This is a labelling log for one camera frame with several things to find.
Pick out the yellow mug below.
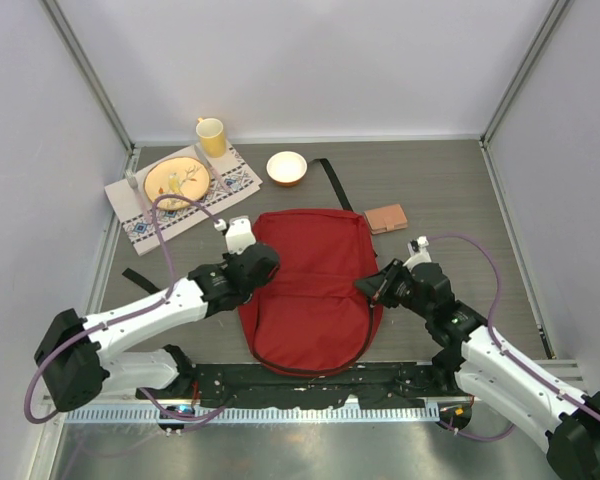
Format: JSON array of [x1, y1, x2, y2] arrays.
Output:
[[195, 117, 226, 158]]

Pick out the yellow bird plate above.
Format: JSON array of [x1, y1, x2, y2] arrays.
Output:
[[144, 157, 211, 202]]

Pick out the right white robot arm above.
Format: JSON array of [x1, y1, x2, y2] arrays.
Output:
[[355, 260, 600, 479]]

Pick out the orange white bowl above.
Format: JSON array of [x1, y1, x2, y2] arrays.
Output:
[[266, 151, 308, 187]]

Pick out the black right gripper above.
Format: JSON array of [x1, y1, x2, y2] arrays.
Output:
[[355, 258, 433, 319]]

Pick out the aluminium front rail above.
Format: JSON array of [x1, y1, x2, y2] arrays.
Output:
[[42, 358, 591, 406]]

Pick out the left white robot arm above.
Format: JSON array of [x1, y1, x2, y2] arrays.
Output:
[[34, 242, 280, 412]]

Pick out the pink handled knife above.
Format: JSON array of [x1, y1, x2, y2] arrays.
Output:
[[193, 144, 232, 194]]

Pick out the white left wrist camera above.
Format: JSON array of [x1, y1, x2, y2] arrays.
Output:
[[214, 216, 256, 255]]

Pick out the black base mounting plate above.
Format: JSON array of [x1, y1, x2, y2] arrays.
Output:
[[150, 362, 465, 410]]

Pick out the pink handled fork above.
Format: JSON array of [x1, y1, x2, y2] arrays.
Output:
[[124, 169, 152, 224]]

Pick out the red student backpack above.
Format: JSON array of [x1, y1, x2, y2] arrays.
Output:
[[121, 157, 385, 378]]

